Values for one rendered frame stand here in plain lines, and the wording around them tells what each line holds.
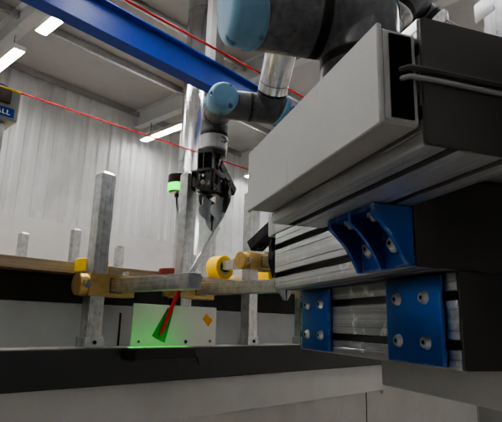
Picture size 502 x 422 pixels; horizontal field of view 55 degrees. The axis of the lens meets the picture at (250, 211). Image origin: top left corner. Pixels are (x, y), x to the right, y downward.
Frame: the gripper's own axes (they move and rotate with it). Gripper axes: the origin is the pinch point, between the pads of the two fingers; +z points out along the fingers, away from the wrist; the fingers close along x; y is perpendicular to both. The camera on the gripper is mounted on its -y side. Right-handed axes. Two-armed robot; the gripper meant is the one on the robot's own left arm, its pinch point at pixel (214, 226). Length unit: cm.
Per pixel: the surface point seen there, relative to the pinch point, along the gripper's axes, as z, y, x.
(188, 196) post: -8.5, 1.8, -7.4
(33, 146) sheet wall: -264, -446, -611
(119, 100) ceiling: -400, -583, -554
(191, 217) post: -3.0, 0.4, -6.8
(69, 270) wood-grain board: 13.0, 18.2, -30.4
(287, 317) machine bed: 22, -69, -5
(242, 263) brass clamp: 7.3, -18.8, -0.3
